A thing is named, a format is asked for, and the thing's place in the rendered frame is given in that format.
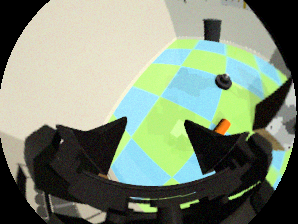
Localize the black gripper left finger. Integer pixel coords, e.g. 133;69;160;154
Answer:
56;116;128;176

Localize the orange knob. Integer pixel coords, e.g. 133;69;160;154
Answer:
213;117;230;135

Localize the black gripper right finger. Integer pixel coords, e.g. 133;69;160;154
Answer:
184;119;250;176

